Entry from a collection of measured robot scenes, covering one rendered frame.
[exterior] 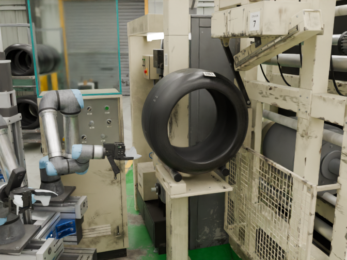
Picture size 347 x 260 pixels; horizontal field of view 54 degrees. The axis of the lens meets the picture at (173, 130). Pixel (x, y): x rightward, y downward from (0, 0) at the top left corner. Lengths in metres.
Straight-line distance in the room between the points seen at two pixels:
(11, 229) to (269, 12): 1.53
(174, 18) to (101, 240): 1.67
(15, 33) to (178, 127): 10.80
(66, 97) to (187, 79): 0.69
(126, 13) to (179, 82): 9.69
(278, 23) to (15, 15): 11.44
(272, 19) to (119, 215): 1.75
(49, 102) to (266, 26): 1.18
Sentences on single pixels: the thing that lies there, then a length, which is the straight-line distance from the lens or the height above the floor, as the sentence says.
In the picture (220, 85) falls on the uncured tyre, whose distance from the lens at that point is 1.82.
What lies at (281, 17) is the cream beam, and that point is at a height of 1.71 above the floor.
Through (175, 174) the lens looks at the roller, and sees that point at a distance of 1.87.
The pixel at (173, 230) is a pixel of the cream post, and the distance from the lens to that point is 2.44.
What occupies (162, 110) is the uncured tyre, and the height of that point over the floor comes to 1.28.
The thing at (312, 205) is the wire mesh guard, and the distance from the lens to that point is 1.66.
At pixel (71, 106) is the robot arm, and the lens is 2.02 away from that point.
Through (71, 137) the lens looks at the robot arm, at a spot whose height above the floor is 1.07.
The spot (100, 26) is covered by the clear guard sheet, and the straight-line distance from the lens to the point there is 2.40.
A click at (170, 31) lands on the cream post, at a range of 2.11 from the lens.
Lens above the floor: 1.59
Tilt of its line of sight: 14 degrees down
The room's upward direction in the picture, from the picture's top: straight up
